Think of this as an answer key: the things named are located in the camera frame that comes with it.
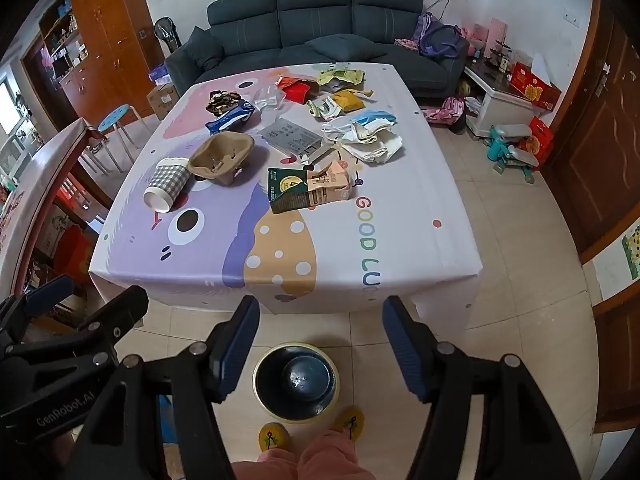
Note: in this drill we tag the cardboard box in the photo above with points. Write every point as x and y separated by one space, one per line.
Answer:
162 102

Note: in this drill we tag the orange bucket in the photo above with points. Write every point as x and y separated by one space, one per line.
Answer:
75 255

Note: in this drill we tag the teal toy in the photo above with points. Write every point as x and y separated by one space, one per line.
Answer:
505 152

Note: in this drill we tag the yellow slipper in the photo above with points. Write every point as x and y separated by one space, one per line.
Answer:
274 437
349 422

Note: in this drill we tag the beige carton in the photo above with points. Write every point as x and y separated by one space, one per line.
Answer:
330 182

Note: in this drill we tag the white side table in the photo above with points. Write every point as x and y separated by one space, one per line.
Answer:
500 110

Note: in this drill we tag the wooden dining table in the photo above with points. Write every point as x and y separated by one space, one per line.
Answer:
35 175

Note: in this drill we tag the purple backpack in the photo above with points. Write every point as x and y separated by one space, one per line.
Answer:
440 37

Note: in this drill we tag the wooden door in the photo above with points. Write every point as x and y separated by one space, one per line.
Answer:
595 150

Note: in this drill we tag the table with cartoon cloth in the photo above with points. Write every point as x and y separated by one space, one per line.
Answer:
210 255

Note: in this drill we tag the blue snack packet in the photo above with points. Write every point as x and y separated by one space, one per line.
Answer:
230 117

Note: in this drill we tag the green and white packet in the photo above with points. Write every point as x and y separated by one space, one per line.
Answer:
324 109

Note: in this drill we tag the pink bag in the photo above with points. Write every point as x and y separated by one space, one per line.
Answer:
445 110

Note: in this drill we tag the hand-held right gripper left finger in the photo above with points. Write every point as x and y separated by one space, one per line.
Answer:
235 355

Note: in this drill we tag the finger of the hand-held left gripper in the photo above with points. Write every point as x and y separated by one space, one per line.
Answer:
120 315
50 290

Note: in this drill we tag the brown woven basket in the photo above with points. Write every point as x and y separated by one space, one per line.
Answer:
220 157

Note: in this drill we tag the red gift bag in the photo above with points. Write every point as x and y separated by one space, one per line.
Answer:
540 135

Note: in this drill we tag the checked paper cup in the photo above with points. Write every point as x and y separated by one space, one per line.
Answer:
167 182

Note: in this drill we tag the dark grey sofa cushion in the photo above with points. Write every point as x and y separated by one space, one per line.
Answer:
345 47
205 50

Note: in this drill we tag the white face mask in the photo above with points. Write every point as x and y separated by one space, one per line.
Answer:
340 130

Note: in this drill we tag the wooden cabinet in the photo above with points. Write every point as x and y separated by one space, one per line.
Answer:
110 25

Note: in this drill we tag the black standing fan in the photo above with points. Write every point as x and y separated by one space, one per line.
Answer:
166 32

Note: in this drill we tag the wall poster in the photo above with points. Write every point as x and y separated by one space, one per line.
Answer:
632 250

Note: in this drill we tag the person's right leg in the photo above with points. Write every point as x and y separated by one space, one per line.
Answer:
332 460

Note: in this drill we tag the red gift box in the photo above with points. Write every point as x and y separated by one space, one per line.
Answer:
535 87

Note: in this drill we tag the dark grey sofa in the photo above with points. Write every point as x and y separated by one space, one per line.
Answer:
310 15

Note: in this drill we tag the dark bin with yellow rim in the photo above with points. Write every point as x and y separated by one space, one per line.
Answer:
277 390

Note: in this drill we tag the yellow-green packet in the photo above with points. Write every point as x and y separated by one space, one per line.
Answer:
340 77

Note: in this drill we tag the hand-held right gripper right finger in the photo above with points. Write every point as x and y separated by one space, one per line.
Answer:
407 355

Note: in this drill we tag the blue round stool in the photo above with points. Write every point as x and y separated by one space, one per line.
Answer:
120 115

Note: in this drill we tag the blue tissue pack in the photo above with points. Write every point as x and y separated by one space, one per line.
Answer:
160 76

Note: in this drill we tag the clear plastic wrapper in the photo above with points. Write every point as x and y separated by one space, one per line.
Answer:
270 99

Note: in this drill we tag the blue face mask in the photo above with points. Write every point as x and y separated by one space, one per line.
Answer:
375 117

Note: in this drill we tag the yellow packet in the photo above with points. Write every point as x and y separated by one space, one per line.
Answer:
350 101

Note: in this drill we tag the grey box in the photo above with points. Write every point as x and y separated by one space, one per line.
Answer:
292 137

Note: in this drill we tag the green carton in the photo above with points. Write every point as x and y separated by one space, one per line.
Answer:
287 190

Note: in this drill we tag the red carton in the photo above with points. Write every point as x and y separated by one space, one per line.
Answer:
296 92

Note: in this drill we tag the brown foil wrapper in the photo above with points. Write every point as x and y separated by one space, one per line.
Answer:
222 100

